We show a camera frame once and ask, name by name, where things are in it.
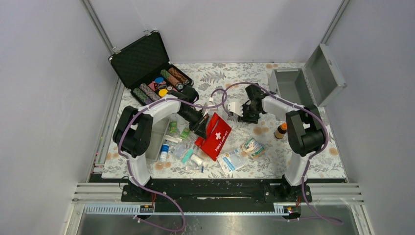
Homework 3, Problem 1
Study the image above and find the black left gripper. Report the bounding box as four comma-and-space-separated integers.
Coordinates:
178, 107, 209, 140

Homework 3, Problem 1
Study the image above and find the red first aid pouch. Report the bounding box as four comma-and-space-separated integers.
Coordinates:
195, 113, 232, 161

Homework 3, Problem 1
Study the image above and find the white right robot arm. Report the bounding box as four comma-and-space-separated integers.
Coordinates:
237, 82, 328, 202

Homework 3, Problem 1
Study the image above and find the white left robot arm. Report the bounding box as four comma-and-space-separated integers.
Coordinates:
113, 88, 209, 201

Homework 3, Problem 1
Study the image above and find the green sachet lower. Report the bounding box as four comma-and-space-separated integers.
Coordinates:
180, 127, 190, 141

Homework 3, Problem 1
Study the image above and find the green sachet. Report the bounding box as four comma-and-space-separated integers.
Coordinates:
180, 127, 190, 141
169, 121, 178, 134

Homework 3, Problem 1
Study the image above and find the floral table mat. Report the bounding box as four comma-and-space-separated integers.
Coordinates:
101, 63, 347, 179

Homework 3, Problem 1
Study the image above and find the green sachet upper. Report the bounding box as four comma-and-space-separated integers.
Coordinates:
169, 121, 178, 134

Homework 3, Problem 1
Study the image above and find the brown orange-capped bottle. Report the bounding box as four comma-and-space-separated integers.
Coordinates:
274, 123, 287, 140

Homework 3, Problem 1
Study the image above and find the teal strip packet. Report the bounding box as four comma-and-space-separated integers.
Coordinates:
181, 148, 194, 164

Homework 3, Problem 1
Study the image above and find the grey plastic tray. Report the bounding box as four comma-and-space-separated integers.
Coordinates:
146, 117, 170, 163

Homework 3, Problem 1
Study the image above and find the white bandage roll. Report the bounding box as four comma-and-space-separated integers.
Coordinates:
190, 154, 204, 167

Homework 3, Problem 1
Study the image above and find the bandage roll packet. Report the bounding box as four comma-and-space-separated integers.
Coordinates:
241, 138, 266, 158

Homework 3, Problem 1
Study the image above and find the white blue-label bottle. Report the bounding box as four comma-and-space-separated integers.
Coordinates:
159, 143, 170, 162

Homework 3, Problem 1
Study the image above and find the clear syringe packet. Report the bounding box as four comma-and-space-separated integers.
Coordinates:
185, 165, 205, 173

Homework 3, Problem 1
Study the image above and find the blue white gauze packet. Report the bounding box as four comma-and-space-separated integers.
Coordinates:
217, 148, 245, 175

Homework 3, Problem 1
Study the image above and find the grey metal box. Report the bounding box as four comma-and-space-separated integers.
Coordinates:
268, 44, 347, 107

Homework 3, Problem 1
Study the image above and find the black poker chip case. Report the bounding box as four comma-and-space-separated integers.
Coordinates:
108, 30, 194, 105

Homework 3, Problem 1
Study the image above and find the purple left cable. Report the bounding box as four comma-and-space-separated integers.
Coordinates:
117, 88, 228, 233

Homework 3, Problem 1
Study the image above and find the purple cable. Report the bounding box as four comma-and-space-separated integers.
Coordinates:
117, 88, 228, 233
224, 81, 345, 226

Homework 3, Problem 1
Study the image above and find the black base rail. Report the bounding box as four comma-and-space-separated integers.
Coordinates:
121, 179, 313, 212

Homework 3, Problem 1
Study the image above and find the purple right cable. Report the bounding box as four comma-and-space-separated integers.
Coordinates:
224, 81, 345, 226

